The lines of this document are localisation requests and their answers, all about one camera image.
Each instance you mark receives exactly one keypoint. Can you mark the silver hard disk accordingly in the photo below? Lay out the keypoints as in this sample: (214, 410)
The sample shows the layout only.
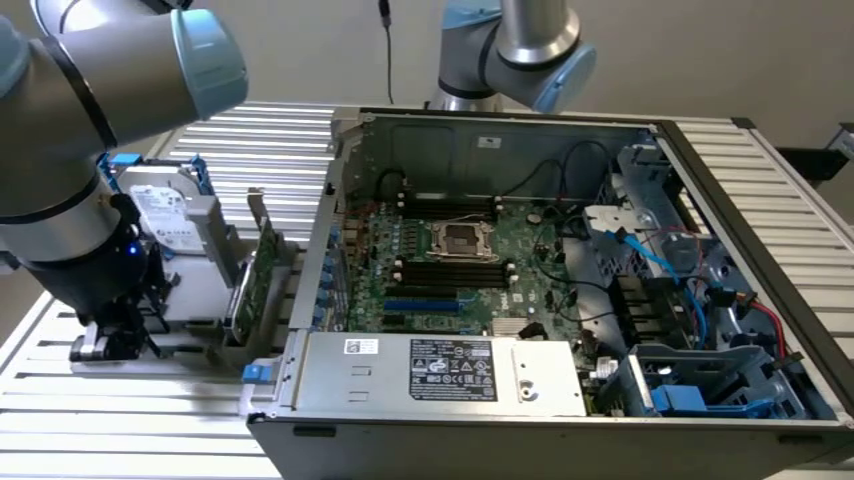
(167, 215)

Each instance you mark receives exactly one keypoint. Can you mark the green graphics card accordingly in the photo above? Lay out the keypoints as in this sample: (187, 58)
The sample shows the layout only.
(257, 280)

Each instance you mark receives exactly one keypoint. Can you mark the open black PC case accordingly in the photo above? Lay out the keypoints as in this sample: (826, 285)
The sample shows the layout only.
(467, 450)

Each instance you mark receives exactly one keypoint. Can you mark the silver chipset heat sink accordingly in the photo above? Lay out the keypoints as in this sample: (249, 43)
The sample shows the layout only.
(513, 326)

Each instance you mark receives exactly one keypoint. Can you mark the green motherboard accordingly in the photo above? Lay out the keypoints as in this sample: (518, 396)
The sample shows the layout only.
(534, 260)

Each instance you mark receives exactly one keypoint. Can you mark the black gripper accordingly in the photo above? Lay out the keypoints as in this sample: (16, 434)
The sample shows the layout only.
(100, 280)

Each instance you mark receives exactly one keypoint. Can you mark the grey power supply unit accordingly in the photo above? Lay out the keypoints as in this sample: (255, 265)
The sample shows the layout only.
(401, 380)

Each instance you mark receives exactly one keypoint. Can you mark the blue expansion slot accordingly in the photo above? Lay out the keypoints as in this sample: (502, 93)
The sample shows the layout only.
(421, 305)

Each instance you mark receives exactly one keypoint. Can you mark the blue case latch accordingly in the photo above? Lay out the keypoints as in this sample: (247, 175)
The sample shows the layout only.
(255, 375)

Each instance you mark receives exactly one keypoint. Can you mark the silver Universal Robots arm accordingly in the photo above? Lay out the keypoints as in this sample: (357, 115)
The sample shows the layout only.
(80, 100)

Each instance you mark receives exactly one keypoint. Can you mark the grey metal disk bay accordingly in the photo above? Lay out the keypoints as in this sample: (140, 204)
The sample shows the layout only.
(641, 200)

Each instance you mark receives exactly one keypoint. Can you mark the black RAM slot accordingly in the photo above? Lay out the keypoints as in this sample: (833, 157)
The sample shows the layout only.
(447, 199)
(447, 209)
(454, 263)
(447, 214)
(454, 270)
(454, 277)
(454, 283)
(447, 204)

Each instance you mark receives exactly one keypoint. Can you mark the black fan shroud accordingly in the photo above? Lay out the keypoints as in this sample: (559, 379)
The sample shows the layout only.
(650, 310)

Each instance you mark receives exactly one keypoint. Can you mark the black expansion slot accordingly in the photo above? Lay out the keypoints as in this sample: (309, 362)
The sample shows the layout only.
(421, 293)

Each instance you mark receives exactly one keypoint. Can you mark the grey parts rack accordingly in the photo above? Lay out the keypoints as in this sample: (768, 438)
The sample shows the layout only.
(201, 285)

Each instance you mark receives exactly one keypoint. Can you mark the blue disk caddy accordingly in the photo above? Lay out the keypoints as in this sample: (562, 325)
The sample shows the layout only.
(201, 172)

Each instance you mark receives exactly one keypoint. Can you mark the CPU socket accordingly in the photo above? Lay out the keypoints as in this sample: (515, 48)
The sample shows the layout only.
(463, 240)

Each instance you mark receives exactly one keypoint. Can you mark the grey drive bay blue latch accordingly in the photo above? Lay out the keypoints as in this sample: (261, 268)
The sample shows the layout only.
(721, 370)

